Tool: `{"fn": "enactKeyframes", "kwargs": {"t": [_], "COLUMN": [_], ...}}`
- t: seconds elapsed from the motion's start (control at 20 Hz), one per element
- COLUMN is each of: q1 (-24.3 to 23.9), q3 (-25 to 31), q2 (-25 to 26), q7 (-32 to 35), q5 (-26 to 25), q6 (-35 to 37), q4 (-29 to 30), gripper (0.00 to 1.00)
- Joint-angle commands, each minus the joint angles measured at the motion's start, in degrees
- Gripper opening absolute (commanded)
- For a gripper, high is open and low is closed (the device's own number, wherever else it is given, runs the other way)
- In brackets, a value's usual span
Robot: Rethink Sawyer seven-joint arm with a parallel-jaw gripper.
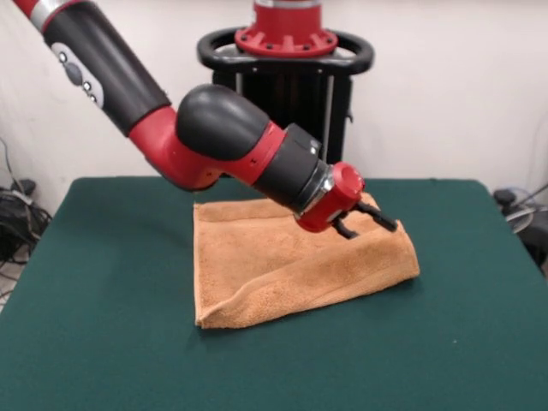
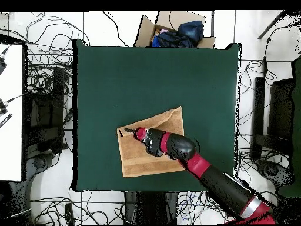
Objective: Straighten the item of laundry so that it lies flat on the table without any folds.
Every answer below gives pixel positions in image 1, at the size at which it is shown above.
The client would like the dark green table cloth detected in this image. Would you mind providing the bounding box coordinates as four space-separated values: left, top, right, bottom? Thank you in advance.
0 176 548 411

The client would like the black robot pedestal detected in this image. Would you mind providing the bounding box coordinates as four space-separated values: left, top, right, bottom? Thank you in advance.
196 27 376 179

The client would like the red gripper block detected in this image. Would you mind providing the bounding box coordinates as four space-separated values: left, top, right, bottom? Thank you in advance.
295 161 399 241

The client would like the tan terry towel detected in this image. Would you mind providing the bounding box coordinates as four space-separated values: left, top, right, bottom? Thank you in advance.
192 193 421 331

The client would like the tangle of black cables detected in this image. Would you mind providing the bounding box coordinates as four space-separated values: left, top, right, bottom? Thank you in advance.
0 136 53 301

